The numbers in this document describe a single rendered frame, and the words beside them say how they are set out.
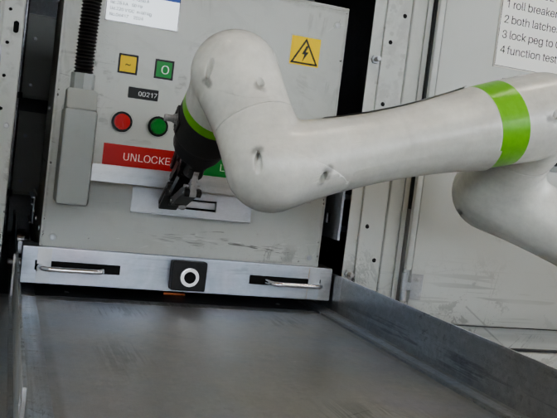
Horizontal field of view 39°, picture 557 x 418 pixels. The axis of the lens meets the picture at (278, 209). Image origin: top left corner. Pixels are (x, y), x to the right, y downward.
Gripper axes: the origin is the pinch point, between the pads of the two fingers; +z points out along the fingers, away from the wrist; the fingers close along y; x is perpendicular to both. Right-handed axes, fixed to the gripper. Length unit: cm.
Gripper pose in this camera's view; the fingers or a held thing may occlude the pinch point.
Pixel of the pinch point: (171, 196)
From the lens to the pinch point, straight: 126.2
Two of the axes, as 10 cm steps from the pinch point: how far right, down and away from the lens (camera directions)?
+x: 9.4, 0.9, 3.3
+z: -3.4, 4.2, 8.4
